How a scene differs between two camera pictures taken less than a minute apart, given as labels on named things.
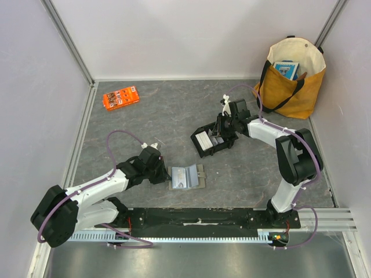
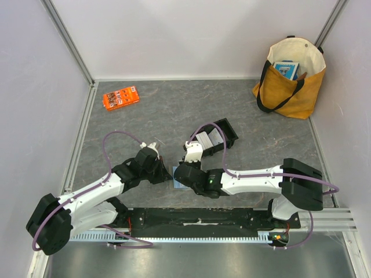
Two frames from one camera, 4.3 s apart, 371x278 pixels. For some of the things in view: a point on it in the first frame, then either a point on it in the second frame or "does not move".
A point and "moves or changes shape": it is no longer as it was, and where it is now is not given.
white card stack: [204, 141] does not move
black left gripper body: [156, 175] does not move
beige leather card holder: [195, 178] moves or changes shape
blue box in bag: [288, 68] does not move
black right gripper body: [221, 127] -> [179, 174]
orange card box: [120, 98] does not move
